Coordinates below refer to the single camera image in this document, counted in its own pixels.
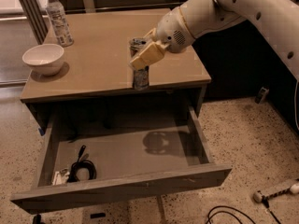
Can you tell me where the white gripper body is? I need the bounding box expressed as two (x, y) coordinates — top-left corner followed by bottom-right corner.
(156, 7), (195, 53)

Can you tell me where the redbull can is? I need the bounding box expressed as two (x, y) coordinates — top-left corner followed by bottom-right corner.
(129, 37), (150, 91)

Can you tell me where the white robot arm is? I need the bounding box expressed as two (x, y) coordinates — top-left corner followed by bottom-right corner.
(130, 0), (299, 78)

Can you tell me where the open grey top drawer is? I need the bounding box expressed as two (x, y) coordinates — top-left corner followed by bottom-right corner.
(10, 105), (232, 214)

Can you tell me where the clear plastic water bottle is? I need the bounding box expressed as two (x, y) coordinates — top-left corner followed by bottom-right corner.
(45, 0), (74, 47)

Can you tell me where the white ceramic bowl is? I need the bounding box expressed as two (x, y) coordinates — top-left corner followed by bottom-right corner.
(22, 44), (64, 76)

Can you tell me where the small grey floor device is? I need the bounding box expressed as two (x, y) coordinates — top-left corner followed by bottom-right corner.
(255, 87), (269, 104)

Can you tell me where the small white packet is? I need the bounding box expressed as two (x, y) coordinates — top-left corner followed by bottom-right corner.
(51, 169), (70, 185)

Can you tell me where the white power strip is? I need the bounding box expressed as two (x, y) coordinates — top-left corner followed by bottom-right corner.
(253, 179), (299, 203)

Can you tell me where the black coiled cable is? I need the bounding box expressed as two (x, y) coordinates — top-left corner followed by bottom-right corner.
(66, 145), (97, 183)

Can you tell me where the black floor cable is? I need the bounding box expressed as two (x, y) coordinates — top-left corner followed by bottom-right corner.
(205, 199), (283, 224)

